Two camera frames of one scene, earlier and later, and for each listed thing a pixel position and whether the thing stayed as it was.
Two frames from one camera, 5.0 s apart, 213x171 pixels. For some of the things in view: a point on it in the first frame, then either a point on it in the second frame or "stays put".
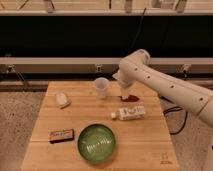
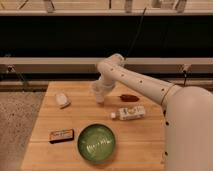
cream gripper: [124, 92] -> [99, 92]
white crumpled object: [61, 100] stays put
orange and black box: [60, 136] stays put
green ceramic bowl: [96, 143] stays put
